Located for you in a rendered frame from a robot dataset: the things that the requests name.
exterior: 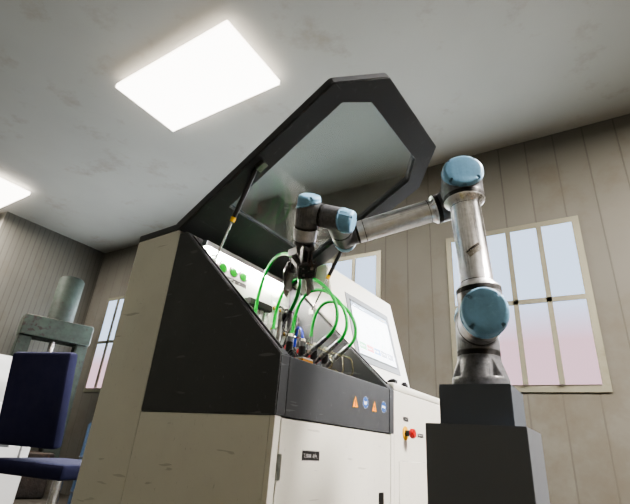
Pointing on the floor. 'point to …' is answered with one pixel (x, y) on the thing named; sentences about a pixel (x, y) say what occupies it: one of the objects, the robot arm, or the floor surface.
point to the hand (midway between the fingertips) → (296, 292)
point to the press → (77, 336)
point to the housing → (127, 372)
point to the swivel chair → (37, 416)
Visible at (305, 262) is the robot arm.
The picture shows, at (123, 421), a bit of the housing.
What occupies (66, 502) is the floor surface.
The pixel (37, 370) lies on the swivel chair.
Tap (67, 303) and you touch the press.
